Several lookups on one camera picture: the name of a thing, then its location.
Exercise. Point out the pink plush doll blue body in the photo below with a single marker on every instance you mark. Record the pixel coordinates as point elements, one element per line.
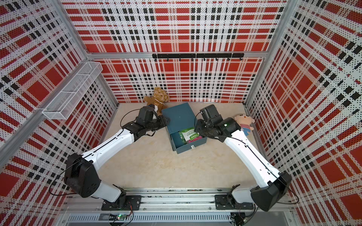
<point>245,122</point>

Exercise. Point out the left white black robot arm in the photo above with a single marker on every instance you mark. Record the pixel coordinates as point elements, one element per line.
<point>81,173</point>

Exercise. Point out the white wire mesh basket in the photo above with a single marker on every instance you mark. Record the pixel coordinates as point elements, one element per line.
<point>64,103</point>

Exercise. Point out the teal drawer cabinet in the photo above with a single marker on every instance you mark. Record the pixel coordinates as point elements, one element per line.
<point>181,117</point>

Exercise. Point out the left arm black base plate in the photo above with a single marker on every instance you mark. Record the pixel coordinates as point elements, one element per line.
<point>128,202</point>

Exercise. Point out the black hook rail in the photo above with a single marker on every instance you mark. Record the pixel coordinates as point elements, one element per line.
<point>198,55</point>

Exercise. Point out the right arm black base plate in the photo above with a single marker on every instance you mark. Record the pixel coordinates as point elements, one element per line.
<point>227,202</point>

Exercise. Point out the brown teddy bear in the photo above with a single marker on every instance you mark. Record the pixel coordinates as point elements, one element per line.
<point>159,98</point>

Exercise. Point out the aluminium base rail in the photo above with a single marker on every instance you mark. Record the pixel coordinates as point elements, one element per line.
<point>172,206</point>

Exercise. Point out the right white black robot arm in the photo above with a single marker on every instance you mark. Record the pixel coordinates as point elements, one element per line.
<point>271,184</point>

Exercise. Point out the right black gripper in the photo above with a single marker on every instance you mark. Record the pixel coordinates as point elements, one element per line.
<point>199,126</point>

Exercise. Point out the green circuit board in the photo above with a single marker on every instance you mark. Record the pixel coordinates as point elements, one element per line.
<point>118,217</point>

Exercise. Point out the green white seed bag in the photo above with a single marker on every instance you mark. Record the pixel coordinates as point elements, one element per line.
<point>189,135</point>

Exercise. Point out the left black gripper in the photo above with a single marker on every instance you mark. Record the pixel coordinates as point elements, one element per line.
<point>162,122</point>

